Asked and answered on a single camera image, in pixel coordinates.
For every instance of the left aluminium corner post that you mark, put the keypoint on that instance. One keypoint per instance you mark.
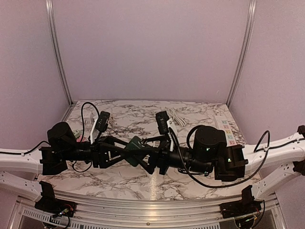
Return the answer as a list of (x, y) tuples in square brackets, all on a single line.
[(57, 52)]

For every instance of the white multicolour power strip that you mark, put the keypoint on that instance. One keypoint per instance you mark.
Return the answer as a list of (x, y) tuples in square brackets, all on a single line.
[(222, 123)]

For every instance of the white charger left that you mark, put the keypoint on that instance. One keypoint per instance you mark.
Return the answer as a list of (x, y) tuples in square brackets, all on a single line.
[(88, 117)]

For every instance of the light green cube charger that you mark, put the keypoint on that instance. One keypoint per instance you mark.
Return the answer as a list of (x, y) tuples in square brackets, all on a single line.
[(77, 133)]

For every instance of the red cube socket adapter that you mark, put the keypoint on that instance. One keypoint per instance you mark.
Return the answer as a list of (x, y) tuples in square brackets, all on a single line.
[(80, 139)]

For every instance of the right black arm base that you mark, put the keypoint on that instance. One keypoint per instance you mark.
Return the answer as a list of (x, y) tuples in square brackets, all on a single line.
[(246, 205)]

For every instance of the dark green cube adapter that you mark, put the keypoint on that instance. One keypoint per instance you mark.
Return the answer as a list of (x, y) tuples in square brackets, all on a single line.
[(137, 147)]

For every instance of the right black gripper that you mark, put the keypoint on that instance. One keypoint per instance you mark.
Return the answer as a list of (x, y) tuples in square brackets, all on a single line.
[(163, 151)]

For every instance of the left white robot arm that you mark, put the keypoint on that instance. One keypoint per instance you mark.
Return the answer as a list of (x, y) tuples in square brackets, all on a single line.
[(52, 159)]

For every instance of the aluminium front table rail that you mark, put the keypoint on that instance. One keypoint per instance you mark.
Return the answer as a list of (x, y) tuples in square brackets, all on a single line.
[(109, 213)]

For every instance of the right aluminium corner post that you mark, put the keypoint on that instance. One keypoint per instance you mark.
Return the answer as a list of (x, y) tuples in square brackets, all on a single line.
[(244, 49)]

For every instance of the aluminium corner post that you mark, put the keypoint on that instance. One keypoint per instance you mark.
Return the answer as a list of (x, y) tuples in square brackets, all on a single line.
[(244, 49), (57, 52)]

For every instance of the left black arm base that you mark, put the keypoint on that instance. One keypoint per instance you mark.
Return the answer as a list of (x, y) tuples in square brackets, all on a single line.
[(49, 203)]

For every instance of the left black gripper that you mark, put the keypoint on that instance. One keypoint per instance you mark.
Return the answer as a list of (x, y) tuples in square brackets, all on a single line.
[(99, 152)]

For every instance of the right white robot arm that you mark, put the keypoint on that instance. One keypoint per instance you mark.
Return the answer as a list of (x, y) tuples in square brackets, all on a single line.
[(233, 165)]

